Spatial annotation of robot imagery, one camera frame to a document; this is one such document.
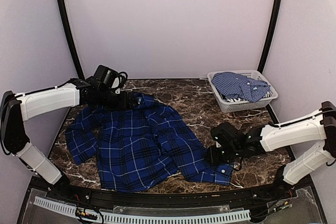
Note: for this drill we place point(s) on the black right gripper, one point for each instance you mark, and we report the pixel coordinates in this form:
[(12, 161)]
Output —
[(213, 159)]

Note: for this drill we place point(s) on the black frame post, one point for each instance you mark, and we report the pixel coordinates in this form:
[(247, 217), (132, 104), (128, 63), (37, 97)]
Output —
[(269, 35), (69, 38)]

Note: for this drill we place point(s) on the white slotted cable duct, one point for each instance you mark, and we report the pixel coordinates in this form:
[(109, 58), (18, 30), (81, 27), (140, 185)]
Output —
[(145, 215)]

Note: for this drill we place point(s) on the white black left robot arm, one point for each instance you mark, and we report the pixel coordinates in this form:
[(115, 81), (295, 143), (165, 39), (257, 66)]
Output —
[(29, 120)]

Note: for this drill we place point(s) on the blue small-check shirt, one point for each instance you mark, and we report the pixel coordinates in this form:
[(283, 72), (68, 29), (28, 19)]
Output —
[(234, 85)]

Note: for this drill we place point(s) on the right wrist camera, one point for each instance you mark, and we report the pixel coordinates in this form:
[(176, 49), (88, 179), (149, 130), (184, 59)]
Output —
[(224, 134)]

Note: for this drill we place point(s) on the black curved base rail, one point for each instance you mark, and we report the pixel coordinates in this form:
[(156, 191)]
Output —
[(250, 197)]

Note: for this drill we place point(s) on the black frame post left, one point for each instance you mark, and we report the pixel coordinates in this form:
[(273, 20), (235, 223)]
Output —
[(69, 38)]

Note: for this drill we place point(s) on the white plastic laundry basket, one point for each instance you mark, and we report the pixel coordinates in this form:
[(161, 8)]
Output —
[(244, 105)]

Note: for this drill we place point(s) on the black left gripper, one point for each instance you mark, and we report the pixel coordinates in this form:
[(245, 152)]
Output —
[(126, 103)]

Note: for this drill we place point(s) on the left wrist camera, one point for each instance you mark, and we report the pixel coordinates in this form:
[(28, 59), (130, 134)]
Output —
[(108, 79)]

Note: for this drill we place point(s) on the black frame post right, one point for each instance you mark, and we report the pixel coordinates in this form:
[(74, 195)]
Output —
[(269, 35)]

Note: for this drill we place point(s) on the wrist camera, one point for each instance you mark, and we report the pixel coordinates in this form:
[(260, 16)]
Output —
[(224, 134), (108, 79)]

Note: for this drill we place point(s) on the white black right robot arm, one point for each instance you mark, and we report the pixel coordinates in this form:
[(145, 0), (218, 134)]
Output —
[(318, 126)]

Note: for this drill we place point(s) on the blue plaid long sleeve shirt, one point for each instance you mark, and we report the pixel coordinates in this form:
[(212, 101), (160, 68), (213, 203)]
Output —
[(139, 148)]

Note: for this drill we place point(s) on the black white garment in basket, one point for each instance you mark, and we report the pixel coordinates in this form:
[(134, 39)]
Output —
[(226, 99)]

